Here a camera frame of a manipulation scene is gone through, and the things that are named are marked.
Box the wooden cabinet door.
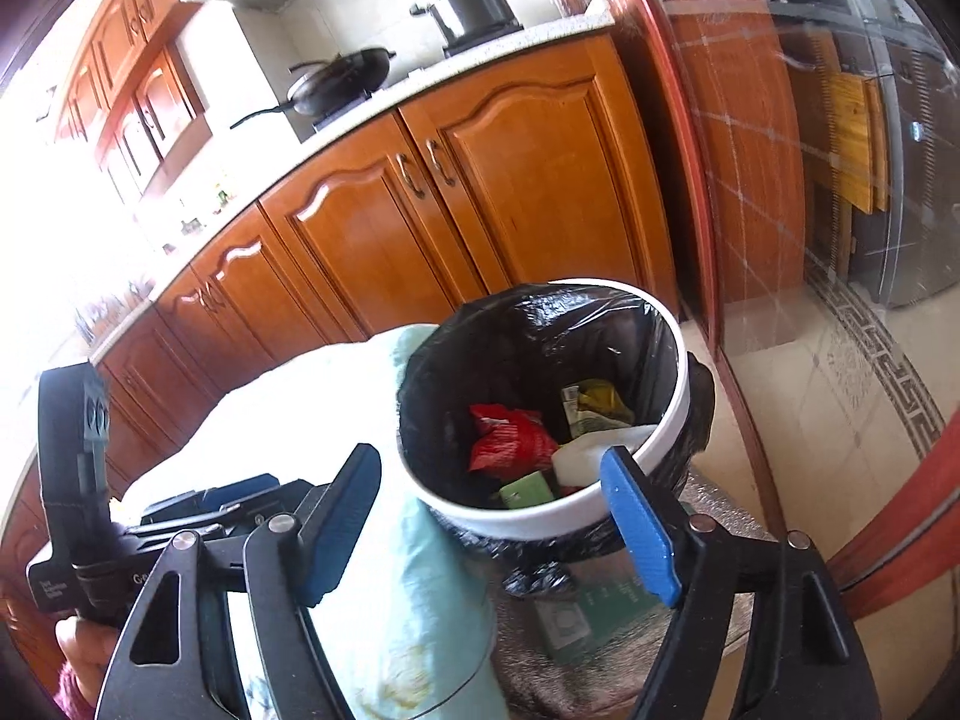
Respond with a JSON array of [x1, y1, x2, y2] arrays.
[[154, 206, 368, 400], [96, 307, 227, 470], [259, 112, 490, 346], [397, 34, 680, 310]]

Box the glass sliding door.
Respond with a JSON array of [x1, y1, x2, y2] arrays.
[[622, 0, 960, 587]]

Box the white foam block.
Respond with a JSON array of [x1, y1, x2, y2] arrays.
[[551, 424, 661, 493]]

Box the person's left hand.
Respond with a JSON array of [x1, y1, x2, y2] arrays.
[[54, 611, 125, 691]]

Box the brass cabinet handle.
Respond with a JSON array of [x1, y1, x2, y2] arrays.
[[395, 153, 425, 200], [425, 136, 457, 188]]

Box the black induction cooker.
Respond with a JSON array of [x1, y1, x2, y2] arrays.
[[441, 19, 526, 59]]

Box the green booklet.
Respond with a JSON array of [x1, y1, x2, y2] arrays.
[[535, 568, 676, 665]]

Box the wooden upper cabinets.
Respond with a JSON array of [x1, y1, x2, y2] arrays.
[[51, 0, 220, 197]]

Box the wooden folding table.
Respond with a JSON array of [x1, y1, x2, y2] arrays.
[[827, 71, 891, 215]]

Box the dark grey refrigerator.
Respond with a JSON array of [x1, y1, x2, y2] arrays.
[[847, 52, 960, 310]]

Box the yellow green wrapper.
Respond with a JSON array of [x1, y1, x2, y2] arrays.
[[562, 379, 635, 436]]

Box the white round trash bin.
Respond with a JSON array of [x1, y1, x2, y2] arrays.
[[395, 277, 691, 541]]

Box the person's left forearm pink sleeve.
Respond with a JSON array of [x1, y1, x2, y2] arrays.
[[51, 664, 100, 718]]

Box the small green box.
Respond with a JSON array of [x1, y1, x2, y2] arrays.
[[499, 471, 557, 509]]

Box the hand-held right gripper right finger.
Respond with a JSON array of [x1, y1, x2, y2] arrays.
[[598, 446, 882, 720]]

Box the black cooking pot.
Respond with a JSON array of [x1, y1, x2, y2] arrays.
[[409, 0, 520, 43]]

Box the red wooden frame bar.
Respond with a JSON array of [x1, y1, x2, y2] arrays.
[[825, 403, 960, 595]]

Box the light blue floral tablecloth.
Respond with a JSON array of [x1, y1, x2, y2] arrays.
[[120, 322, 511, 720]]

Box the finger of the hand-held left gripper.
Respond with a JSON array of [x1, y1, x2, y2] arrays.
[[139, 474, 317, 541]]

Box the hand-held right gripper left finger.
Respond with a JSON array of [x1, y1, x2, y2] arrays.
[[94, 442, 383, 720]]

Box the black wok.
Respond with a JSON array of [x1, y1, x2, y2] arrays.
[[229, 47, 397, 131]]

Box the red snack packet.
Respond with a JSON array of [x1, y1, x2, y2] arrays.
[[469, 403, 560, 493]]

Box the white bin black liner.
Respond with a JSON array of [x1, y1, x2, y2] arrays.
[[397, 285, 715, 601]]

